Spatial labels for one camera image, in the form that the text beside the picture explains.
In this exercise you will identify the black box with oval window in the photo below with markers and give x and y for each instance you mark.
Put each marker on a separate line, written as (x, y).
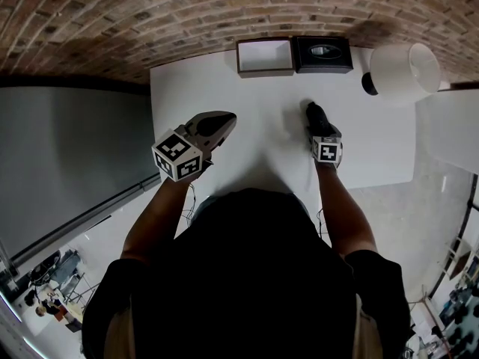
(322, 56)

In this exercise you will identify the person's black shirt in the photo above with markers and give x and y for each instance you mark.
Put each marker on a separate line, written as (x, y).
(247, 282)

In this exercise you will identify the open box with white inside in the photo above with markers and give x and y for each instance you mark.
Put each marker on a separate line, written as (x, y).
(263, 55)

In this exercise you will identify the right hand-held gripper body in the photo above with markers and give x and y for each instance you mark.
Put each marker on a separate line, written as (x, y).
(327, 150)

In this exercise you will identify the grey partition panel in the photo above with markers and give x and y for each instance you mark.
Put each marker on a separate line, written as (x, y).
(67, 155)

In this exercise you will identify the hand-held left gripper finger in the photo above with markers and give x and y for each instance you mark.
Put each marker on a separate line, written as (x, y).
(227, 120)

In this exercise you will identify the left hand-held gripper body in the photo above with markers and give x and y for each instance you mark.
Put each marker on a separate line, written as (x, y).
(176, 152)

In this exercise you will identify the white partition panel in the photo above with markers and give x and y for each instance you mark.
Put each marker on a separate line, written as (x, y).
(449, 125)

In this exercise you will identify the person's right forearm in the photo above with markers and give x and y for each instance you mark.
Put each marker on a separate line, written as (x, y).
(342, 215)

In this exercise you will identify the white table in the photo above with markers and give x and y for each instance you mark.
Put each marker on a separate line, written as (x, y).
(262, 95)

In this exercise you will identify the person's left forearm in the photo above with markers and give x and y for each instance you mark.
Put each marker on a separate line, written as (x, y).
(157, 215)

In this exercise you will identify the black lamp base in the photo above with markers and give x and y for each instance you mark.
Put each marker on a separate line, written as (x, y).
(368, 83)

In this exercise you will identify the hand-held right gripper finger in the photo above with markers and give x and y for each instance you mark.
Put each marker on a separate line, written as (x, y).
(315, 113)

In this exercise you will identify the white lampshade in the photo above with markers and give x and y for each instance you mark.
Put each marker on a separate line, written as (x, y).
(404, 73)

